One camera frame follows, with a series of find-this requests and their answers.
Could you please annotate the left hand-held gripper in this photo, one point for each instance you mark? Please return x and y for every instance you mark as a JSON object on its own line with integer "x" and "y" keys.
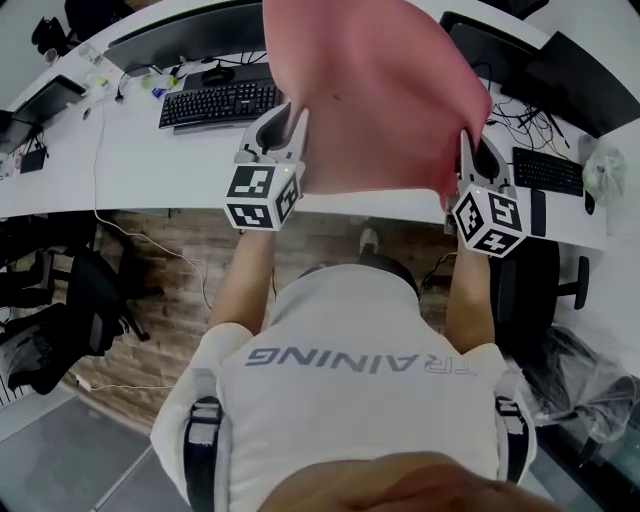
{"x": 255, "y": 195}

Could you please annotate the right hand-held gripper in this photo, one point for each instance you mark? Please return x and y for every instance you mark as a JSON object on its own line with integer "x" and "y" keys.
{"x": 492, "y": 220}

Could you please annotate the pink cloth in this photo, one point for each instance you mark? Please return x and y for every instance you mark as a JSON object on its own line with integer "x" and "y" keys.
{"x": 380, "y": 100}

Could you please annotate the person's right forearm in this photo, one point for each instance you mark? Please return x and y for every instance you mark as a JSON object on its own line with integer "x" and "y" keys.
{"x": 470, "y": 300}

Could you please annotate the person's left forearm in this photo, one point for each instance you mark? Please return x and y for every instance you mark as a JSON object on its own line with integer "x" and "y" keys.
{"x": 245, "y": 280}

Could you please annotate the black computer mouse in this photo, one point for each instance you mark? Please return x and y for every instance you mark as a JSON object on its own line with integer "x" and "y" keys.
{"x": 217, "y": 76}
{"x": 590, "y": 202}

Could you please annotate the black keyboard on grey stand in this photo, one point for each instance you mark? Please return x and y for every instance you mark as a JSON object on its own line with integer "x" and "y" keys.
{"x": 220, "y": 105}

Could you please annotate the black phone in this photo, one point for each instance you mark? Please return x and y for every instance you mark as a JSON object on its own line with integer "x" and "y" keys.
{"x": 538, "y": 212}

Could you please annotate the white plastic bag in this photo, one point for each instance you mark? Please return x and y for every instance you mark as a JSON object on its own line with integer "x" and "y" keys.
{"x": 605, "y": 170}

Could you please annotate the large black monitor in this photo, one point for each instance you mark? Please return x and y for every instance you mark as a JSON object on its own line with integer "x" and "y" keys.
{"x": 575, "y": 80}

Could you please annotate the wide grey-backed monitor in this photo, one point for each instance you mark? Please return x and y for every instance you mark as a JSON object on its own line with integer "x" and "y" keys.
{"x": 190, "y": 35}

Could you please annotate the person's black trouser leg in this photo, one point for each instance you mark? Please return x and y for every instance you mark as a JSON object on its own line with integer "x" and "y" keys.
{"x": 390, "y": 265}

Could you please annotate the person's white shoe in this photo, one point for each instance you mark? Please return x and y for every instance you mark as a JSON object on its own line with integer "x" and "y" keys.
{"x": 369, "y": 241}

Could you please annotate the plastic-wrapped black chair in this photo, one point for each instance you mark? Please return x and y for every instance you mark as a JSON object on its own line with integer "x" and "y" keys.
{"x": 575, "y": 380}

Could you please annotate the dark laptop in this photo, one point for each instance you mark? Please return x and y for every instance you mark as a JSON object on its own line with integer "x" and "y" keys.
{"x": 40, "y": 112}

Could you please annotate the small black box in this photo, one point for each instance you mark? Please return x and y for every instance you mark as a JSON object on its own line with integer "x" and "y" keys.
{"x": 33, "y": 160}

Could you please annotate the person's white shirt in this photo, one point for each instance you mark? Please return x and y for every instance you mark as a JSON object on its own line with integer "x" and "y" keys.
{"x": 345, "y": 410}

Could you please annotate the office chair with grey jacket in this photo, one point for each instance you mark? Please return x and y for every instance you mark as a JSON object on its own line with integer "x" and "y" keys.
{"x": 50, "y": 350}

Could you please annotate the small white power adapter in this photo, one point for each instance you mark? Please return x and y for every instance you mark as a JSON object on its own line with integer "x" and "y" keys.
{"x": 83, "y": 381}

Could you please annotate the person's face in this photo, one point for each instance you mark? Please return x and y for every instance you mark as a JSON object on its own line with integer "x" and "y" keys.
{"x": 410, "y": 487}

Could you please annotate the glass-door cabinet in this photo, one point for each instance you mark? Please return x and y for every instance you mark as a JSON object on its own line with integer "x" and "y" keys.
{"x": 615, "y": 475}

